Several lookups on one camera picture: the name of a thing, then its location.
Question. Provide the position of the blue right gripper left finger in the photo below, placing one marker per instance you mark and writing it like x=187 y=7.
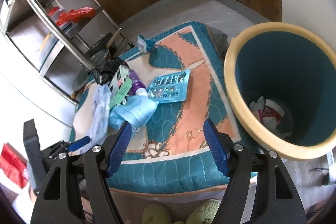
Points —
x=116 y=147

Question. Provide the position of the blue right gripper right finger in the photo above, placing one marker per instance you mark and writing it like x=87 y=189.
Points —
x=218 y=152

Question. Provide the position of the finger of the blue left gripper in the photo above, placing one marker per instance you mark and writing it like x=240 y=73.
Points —
x=76 y=145

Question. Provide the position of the blue face mask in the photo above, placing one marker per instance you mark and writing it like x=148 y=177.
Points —
x=137 y=111

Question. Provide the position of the white blue wet wipes pack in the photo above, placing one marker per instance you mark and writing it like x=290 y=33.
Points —
x=92 y=118

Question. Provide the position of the red white paper cup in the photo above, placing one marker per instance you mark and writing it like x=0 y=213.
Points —
x=271 y=110

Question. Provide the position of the black plastic bag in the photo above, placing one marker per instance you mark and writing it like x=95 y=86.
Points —
x=105 y=72

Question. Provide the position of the teal and yellow trash bin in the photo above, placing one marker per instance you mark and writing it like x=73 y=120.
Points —
x=293 y=67

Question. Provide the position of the teal and orange quilted cushion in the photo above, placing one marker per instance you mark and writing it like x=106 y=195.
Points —
x=170 y=154

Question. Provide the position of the white crumpled tissue in bin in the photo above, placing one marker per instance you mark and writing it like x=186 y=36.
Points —
x=269 y=123

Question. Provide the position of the green slipper right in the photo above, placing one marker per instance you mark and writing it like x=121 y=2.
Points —
x=204 y=213

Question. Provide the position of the green slipper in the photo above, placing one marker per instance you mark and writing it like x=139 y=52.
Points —
x=204 y=213
x=156 y=213

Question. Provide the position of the green white paper package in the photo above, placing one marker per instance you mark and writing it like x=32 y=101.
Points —
x=120 y=86

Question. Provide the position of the purple spray bottle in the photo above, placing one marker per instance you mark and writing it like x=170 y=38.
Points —
x=137 y=86

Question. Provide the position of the green slipper left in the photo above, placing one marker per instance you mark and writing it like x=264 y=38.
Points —
x=156 y=213

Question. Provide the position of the blue blister pack tray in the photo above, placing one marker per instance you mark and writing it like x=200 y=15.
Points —
x=169 y=88

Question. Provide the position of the black pan on shelf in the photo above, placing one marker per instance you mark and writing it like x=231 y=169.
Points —
x=97 y=54

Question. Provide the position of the small teal white wrapper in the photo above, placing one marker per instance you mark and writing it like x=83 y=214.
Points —
x=145 y=45

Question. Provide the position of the red plastic bag on shelf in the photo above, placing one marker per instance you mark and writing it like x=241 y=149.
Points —
x=76 y=15

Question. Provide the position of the stainless steel shelf rack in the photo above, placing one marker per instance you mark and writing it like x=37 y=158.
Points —
x=61 y=55

